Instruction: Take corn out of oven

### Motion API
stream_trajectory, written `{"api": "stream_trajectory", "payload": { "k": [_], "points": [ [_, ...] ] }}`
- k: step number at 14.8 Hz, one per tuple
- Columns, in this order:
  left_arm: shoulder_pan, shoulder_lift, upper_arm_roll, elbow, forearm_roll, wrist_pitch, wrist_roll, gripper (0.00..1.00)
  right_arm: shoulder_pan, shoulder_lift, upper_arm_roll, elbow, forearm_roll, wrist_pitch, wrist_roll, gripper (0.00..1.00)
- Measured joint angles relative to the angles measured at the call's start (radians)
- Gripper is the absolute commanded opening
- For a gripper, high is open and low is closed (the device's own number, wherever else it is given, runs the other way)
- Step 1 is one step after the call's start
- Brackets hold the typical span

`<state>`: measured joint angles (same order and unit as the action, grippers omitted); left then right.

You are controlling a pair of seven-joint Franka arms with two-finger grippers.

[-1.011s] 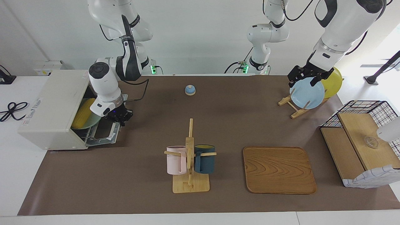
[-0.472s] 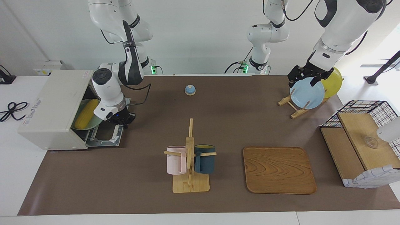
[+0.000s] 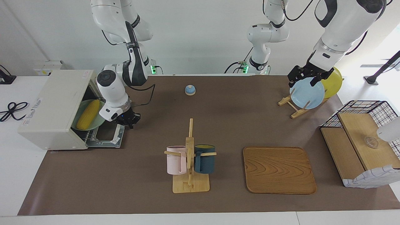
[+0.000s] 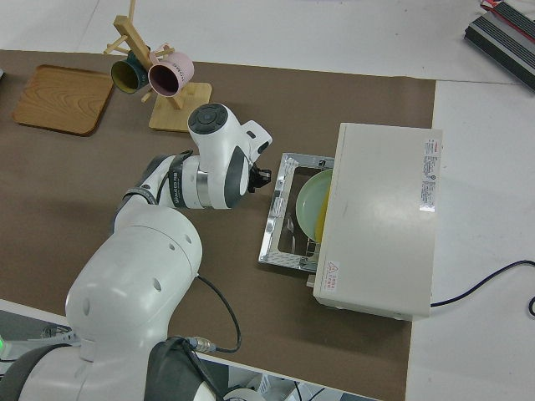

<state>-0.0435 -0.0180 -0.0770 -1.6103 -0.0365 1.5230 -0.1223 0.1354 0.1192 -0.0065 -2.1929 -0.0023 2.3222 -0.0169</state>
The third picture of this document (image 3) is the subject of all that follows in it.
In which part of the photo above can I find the pale green plate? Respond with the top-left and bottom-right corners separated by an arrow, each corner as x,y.
71,99 -> 107,131

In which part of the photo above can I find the glass oven door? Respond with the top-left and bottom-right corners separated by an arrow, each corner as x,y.
86,124 -> 125,148

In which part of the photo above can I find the yellow corn cob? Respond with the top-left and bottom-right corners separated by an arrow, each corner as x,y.
76,99 -> 101,130

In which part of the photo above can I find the cream toaster oven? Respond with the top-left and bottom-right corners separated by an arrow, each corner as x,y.
17,69 -> 107,151

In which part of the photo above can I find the light blue plate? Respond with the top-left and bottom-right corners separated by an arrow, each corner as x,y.
290,77 -> 325,109

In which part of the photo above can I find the yellow plate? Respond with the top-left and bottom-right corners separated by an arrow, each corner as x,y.
320,67 -> 343,99

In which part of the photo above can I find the wooden plate rack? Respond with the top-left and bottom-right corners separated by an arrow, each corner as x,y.
278,78 -> 344,119

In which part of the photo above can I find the black stand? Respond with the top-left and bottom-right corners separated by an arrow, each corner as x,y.
364,50 -> 400,85

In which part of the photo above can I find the pink mug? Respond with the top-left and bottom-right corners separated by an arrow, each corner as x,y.
166,146 -> 188,175

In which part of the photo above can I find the wooden step shelf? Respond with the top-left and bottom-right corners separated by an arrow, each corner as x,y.
321,112 -> 400,182

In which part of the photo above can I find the dark teal mug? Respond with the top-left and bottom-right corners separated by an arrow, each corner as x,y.
194,144 -> 216,174

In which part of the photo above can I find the brown table mat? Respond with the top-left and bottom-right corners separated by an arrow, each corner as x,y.
17,74 -> 400,216

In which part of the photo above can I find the small clear glass dish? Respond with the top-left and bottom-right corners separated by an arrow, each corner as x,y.
364,136 -> 379,149

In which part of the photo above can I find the wooden mug tree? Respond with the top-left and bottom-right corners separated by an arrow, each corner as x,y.
164,118 -> 217,193

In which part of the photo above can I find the wooden serving tray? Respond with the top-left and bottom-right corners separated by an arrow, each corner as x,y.
243,147 -> 317,195

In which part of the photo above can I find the white rounded housing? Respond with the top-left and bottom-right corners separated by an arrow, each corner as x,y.
377,117 -> 400,143

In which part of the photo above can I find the white box with yellow label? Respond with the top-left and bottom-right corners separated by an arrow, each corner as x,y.
33,60 -> 64,76

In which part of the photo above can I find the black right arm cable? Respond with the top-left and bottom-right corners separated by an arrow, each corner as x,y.
128,84 -> 156,107

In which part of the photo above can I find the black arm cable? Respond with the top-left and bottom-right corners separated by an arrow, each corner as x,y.
283,0 -> 316,22
128,84 -> 156,107

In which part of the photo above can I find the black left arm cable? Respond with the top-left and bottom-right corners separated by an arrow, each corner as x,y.
283,0 -> 316,22

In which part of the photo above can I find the black base cable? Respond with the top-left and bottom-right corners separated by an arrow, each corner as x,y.
225,47 -> 253,74

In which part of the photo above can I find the black cable bundle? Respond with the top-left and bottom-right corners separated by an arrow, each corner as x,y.
0,102 -> 30,122

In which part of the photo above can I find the black clamp mount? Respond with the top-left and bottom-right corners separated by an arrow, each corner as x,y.
0,65 -> 17,85

